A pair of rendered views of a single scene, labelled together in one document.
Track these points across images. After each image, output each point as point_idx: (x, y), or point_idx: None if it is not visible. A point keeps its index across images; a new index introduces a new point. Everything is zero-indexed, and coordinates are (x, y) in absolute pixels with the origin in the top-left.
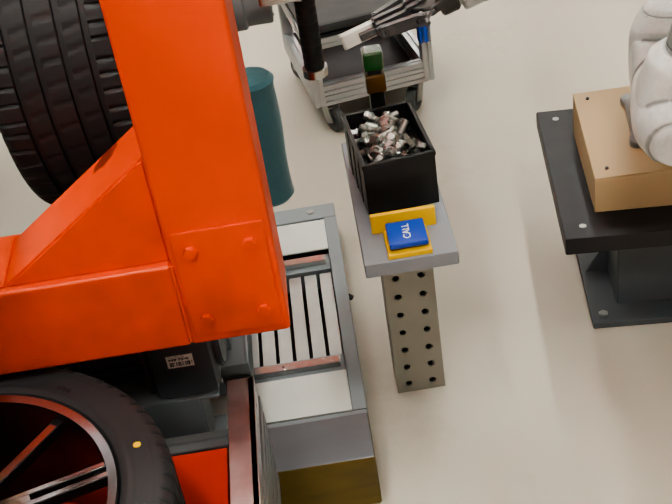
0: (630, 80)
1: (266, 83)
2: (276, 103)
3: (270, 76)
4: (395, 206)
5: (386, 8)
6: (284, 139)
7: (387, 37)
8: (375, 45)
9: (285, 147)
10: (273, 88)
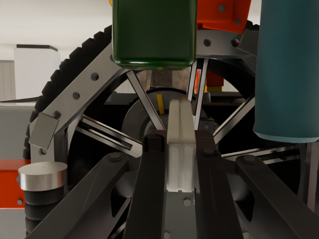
0: None
1: (318, 138)
2: (315, 99)
3: (306, 140)
4: None
5: (106, 234)
6: (311, 27)
7: (266, 166)
8: (130, 67)
9: (313, 13)
10: (311, 123)
